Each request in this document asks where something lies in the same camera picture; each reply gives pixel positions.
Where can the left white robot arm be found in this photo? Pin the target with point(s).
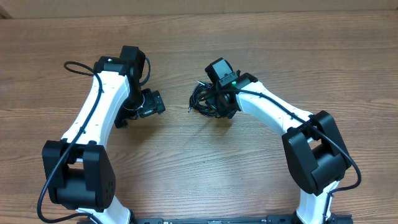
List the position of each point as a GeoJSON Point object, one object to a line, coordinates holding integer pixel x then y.
{"type": "Point", "coordinates": [80, 181]}

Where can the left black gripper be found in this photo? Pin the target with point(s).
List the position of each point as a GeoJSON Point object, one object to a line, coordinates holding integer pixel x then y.
{"type": "Point", "coordinates": [154, 102]}

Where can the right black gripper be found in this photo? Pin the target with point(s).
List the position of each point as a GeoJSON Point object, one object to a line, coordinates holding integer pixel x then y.
{"type": "Point", "coordinates": [228, 113]}

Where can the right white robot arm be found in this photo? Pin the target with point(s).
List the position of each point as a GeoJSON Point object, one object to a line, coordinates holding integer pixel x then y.
{"type": "Point", "coordinates": [316, 155]}

